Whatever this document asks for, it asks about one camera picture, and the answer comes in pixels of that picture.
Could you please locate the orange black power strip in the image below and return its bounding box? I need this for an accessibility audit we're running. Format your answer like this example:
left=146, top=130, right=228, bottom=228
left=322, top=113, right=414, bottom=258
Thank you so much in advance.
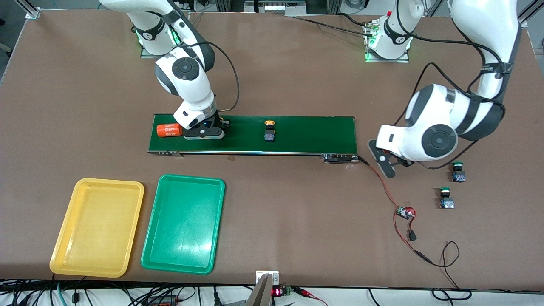
left=144, top=295, right=179, bottom=306

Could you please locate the grey lit control box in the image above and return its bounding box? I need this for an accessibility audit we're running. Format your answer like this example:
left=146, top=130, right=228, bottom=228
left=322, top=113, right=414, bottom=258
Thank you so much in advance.
left=244, top=0, right=307, bottom=17

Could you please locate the small metal table bracket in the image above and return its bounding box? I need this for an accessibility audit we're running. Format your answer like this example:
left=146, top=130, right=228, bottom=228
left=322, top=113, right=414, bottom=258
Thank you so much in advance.
left=255, top=270, right=280, bottom=286

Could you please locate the green push button switch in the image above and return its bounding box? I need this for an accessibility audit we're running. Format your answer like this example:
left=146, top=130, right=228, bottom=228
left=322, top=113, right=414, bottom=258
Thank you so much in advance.
left=451, top=161, right=467, bottom=183
left=439, top=187, right=455, bottom=209

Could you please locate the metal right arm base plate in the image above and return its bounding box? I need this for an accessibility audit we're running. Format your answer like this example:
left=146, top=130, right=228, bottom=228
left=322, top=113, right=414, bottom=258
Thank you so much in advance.
left=140, top=13, right=190, bottom=59

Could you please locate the green conveyor belt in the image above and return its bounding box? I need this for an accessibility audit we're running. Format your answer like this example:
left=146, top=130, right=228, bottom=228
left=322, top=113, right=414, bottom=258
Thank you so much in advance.
left=147, top=114, right=360, bottom=164

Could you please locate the orange cylinder with white print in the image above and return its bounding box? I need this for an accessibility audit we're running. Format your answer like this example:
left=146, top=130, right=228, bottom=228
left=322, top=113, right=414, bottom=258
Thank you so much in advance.
left=156, top=123, right=183, bottom=138

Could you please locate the grey tapered camera post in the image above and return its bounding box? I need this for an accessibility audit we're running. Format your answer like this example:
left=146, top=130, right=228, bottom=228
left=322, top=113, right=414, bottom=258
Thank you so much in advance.
left=246, top=274, right=273, bottom=306

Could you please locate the green plastic tray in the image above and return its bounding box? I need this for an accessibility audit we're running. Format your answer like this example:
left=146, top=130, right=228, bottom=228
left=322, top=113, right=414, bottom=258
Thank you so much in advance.
left=140, top=174, right=226, bottom=275

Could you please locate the yellow plastic tray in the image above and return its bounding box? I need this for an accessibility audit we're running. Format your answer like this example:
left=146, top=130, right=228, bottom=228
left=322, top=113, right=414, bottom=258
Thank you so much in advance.
left=49, top=178, right=145, bottom=278

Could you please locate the black base power cable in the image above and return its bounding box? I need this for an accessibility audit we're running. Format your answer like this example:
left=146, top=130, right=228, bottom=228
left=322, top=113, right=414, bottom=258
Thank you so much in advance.
left=293, top=13, right=375, bottom=37

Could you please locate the thin black looped cable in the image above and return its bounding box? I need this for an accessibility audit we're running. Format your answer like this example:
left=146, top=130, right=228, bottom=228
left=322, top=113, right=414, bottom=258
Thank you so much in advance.
left=429, top=241, right=472, bottom=301

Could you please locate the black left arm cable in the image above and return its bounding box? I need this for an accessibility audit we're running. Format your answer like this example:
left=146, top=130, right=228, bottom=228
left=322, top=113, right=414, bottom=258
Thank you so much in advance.
left=391, top=0, right=510, bottom=170

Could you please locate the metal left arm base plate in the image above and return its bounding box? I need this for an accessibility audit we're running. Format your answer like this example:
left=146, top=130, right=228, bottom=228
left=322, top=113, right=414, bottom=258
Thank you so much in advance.
left=365, top=22, right=411, bottom=63

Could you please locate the red clip lead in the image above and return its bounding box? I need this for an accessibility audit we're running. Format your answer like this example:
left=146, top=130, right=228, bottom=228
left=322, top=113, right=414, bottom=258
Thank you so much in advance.
left=293, top=287, right=329, bottom=306

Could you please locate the aluminium frame profile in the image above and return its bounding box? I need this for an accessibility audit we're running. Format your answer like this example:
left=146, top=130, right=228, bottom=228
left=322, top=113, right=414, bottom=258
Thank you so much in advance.
left=519, top=0, right=544, bottom=29
left=25, top=0, right=42, bottom=20

